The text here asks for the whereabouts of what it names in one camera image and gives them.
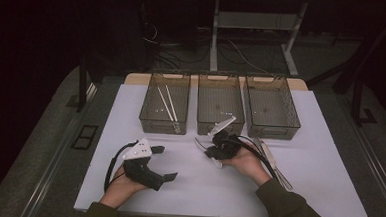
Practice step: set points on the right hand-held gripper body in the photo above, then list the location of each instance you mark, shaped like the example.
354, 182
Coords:
227, 145

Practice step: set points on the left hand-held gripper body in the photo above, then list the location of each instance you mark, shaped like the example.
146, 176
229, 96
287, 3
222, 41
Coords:
141, 171

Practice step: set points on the utensils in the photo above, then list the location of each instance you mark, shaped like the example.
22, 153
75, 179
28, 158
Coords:
268, 156

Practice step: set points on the smoked plastic bin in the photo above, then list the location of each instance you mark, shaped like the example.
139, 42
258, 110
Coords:
271, 107
164, 102
219, 103

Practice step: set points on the white chopstick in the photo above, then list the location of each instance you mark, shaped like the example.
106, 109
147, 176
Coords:
164, 102
171, 102

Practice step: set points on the person's left hand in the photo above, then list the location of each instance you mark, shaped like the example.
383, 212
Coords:
120, 188

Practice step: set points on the person's right hand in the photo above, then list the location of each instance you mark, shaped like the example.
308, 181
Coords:
248, 166

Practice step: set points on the black metal stand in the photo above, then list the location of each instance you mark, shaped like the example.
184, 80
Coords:
82, 82
356, 100

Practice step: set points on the white metal table frame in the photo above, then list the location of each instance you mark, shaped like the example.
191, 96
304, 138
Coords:
214, 39

